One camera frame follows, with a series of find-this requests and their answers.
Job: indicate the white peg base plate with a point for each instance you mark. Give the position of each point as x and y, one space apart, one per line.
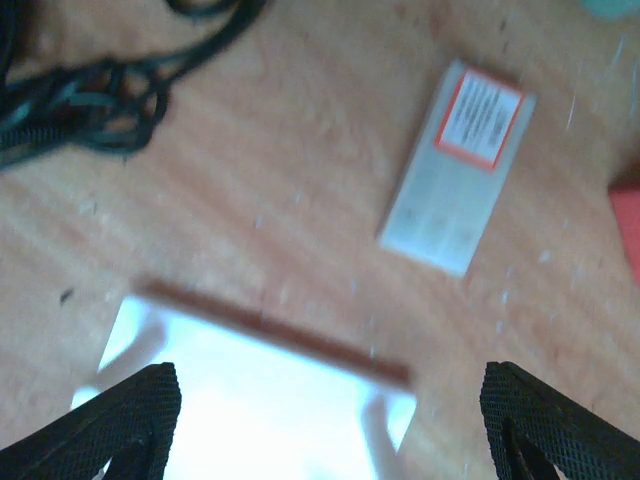
260 399

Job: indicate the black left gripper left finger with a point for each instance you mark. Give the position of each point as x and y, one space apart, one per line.
127 430

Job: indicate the red cube block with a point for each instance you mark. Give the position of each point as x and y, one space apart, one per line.
625 204

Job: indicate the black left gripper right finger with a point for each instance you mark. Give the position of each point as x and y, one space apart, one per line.
535 432

